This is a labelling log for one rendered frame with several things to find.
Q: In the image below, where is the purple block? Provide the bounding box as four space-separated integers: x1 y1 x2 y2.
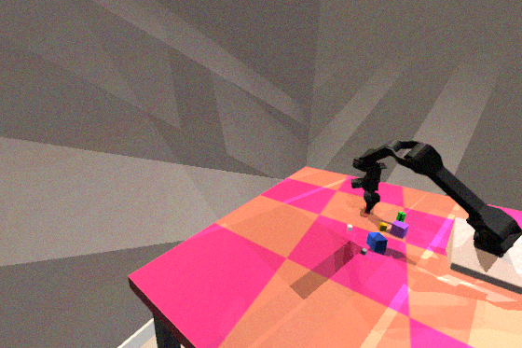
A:
390 220 408 239

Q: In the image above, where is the blue block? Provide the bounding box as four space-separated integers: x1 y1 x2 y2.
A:
366 232 388 252

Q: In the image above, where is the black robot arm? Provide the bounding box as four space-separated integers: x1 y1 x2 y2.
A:
353 139 522 257

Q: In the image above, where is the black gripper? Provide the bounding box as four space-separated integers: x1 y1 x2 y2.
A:
364 175 381 212

